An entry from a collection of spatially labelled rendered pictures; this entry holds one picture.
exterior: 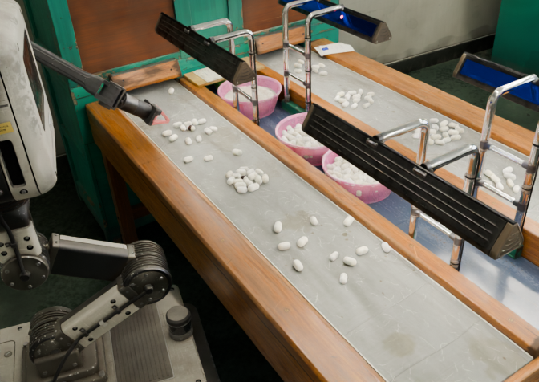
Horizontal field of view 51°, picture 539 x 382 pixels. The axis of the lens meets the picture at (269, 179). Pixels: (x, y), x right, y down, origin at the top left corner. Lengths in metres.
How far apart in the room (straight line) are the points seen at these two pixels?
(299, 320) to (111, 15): 1.51
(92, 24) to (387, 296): 1.55
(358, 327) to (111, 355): 0.73
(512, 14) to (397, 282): 3.20
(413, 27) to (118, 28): 2.54
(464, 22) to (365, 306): 3.58
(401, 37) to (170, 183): 2.84
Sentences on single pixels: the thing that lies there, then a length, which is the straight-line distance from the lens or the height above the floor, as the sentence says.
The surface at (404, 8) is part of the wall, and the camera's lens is 4.30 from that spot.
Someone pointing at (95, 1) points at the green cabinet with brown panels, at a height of 1.15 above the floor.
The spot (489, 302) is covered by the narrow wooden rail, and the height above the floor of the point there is 0.76.
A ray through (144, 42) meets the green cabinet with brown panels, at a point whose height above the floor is 0.95.
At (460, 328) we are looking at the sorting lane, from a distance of 1.42.
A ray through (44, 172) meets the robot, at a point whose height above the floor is 1.18.
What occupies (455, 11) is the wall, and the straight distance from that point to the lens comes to 4.67.
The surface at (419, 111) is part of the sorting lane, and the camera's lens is 2.29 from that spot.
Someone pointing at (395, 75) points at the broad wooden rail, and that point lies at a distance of 2.53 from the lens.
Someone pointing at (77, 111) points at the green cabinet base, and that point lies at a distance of 2.48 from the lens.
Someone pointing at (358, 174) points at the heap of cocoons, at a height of 0.74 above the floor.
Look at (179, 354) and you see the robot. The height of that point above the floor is 0.47.
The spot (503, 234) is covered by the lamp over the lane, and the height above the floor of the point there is 1.09.
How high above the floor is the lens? 1.77
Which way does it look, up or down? 34 degrees down
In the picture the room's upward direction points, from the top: 3 degrees counter-clockwise
